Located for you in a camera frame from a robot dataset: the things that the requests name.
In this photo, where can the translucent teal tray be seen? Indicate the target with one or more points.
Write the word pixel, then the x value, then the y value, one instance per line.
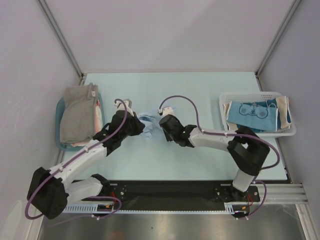
pixel 60 107

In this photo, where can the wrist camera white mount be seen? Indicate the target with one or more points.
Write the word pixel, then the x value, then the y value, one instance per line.
pixel 166 111
pixel 122 105

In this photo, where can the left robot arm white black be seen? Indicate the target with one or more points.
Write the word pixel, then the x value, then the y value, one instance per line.
pixel 51 190

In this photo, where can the aluminium extrusion rail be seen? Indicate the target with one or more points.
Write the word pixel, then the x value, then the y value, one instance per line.
pixel 285 194

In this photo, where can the dark blue towel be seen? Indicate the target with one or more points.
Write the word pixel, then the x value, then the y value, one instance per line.
pixel 252 115

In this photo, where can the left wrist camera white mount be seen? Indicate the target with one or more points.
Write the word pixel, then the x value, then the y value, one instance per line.
pixel 122 105

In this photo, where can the white slotted cable duct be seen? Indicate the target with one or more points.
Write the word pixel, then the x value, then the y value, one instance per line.
pixel 153 206

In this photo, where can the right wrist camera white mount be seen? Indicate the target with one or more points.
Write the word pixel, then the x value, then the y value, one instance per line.
pixel 166 111

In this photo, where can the teal beige Doraemon towel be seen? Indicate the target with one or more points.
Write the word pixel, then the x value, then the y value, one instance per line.
pixel 284 116

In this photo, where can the grey pink folded towel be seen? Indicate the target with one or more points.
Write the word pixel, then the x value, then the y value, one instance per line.
pixel 82 116

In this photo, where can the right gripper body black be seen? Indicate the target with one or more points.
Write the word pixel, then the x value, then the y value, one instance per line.
pixel 164 122

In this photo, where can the corner aluminium post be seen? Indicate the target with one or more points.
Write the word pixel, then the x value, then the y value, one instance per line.
pixel 293 9
pixel 60 36

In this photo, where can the light blue towel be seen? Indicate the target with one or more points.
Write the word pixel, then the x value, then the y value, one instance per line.
pixel 151 120

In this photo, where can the right corner aluminium post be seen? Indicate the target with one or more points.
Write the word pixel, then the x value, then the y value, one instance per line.
pixel 293 9

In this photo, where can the left corner aluminium post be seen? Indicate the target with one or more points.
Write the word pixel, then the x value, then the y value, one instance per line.
pixel 60 36

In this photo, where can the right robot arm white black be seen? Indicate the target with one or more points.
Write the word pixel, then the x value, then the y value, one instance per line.
pixel 246 149

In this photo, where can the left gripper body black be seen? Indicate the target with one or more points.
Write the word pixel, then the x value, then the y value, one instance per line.
pixel 133 129

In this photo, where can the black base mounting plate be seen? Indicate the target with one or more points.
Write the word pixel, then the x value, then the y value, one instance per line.
pixel 210 190

